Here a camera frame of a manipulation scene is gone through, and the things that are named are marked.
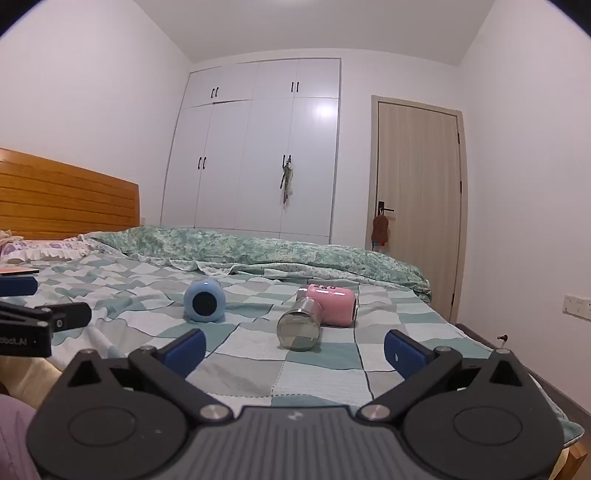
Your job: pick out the blue cup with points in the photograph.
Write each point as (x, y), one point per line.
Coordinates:
(204, 301)

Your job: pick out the wooden door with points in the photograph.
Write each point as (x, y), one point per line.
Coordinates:
(418, 198)

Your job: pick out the green floral quilt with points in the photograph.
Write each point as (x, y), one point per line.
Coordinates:
(277, 256)

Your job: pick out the dark flat book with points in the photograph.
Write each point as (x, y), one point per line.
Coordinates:
(18, 271)

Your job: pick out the small black knob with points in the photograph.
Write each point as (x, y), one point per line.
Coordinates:
(503, 338)

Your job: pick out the white wall socket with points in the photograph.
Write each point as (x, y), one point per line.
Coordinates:
(576, 306)

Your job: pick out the beige cloth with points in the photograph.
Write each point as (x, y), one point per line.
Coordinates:
(23, 376)

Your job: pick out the purple floral pillow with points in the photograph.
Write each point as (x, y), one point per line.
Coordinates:
(46, 249)

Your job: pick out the pink and steel cup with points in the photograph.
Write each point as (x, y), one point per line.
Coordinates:
(318, 314)

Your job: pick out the wooden headboard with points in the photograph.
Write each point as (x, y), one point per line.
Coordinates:
(69, 203)

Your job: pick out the white wardrobe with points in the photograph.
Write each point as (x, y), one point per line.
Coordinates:
(258, 147)

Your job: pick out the hanging key bundle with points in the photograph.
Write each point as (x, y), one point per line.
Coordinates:
(286, 180)

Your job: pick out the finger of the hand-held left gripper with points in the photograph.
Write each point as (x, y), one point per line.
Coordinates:
(69, 315)
(18, 286)

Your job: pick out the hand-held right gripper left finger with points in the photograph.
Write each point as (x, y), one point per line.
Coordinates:
(185, 351)

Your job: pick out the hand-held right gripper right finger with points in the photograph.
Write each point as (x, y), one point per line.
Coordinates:
(402, 354)

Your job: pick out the purple clothing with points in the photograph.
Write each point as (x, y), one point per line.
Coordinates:
(16, 438)

